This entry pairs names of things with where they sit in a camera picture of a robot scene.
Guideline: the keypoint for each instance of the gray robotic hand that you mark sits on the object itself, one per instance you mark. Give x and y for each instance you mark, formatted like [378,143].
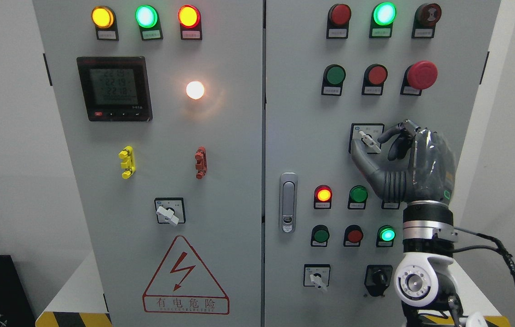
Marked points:
[431,170]

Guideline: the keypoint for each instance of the gray rotary switch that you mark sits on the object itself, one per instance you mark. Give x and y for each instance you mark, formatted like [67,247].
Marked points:
[317,275]
[367,133]

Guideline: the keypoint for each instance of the lit green push button lower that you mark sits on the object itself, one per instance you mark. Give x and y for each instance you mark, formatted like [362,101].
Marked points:
[385,236]

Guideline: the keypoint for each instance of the green indicator middle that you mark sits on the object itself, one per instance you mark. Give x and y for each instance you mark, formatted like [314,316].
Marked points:
[357,198]

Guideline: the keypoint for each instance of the red push button lower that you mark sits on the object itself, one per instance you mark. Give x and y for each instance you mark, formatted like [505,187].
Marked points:
[353,236]

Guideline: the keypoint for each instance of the red push button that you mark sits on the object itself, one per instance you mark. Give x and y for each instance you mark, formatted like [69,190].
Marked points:
[374,79]
[353,236]

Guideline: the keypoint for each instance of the red emergency stop button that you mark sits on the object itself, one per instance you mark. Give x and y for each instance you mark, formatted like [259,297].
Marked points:
[417,77]

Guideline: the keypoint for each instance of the lit red indicator middle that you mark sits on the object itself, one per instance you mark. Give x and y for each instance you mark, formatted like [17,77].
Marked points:
[322,197]

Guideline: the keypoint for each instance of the red push button upper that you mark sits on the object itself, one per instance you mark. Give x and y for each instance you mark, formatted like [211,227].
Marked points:
[374,79]

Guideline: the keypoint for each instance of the green push button upper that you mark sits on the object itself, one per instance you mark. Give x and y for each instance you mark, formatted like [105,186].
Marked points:
[332,80]

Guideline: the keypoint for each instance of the dark red buzzer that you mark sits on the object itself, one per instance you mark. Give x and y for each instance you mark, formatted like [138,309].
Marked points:
[426,17]

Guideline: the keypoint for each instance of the green lit indicator top right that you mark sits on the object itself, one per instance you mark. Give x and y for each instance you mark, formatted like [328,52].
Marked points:
[382,20]

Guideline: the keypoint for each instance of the red indicator light top right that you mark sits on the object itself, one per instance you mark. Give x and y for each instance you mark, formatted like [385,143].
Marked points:
[338,20]

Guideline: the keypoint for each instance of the gray electrical cabinet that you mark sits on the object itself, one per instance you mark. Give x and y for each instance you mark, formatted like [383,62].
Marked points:
[263,114]

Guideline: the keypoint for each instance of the red terminal connector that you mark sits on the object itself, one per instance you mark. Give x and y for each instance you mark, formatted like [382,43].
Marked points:
[201,162]

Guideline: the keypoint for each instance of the white glowing indicator light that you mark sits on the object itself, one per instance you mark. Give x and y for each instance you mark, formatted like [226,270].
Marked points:
[195,90]

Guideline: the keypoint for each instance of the red electrical hazard sticker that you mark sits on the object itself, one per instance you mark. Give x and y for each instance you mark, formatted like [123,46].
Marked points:
[182,284]

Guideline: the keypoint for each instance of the red-orange indicator light top left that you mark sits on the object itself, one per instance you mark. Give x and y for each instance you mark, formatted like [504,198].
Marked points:
[190,23]

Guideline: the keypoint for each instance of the yellow terminal connector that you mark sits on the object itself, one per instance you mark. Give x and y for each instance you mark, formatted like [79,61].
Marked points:
[127,162]

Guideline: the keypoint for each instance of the green indicator light top left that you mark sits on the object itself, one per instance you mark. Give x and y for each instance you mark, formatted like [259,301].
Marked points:
[147,19]

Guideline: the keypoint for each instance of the digital power meter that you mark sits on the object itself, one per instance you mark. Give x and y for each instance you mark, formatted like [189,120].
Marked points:
[115,89]

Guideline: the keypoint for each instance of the yellow indicator light top left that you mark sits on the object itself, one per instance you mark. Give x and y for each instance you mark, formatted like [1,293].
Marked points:
[105,23]

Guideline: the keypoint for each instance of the black selector knob switch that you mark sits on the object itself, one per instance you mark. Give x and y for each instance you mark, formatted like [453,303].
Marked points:
[377,279]

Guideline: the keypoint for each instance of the silver door handle lock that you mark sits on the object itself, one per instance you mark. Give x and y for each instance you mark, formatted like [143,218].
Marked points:
[287,204]

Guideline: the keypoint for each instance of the gray rotary switch left door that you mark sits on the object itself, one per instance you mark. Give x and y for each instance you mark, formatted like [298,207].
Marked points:
[170,210]

